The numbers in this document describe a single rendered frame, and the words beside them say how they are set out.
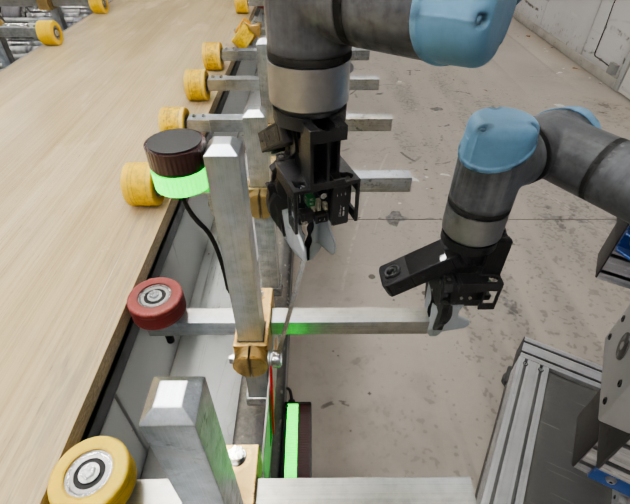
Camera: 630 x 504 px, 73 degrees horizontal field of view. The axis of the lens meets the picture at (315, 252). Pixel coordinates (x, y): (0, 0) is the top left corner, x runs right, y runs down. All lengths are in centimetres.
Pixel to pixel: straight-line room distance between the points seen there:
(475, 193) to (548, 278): 171
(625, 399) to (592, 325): 152
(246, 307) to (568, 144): 43
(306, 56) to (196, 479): 34
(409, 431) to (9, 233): 124
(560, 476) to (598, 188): 97
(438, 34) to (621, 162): 29
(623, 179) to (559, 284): 168
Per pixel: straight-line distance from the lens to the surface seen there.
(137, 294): 69
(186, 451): 33
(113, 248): 80
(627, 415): 60
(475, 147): 50
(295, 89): 39
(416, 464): 152
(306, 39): 38
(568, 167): 56
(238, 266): 53
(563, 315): 207
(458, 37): 32
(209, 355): 95
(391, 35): 34
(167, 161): 44
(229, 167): 44
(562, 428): 147
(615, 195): 55
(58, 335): 69
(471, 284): 61
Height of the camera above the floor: 137
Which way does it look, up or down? 41 degrees down
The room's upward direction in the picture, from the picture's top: straight up
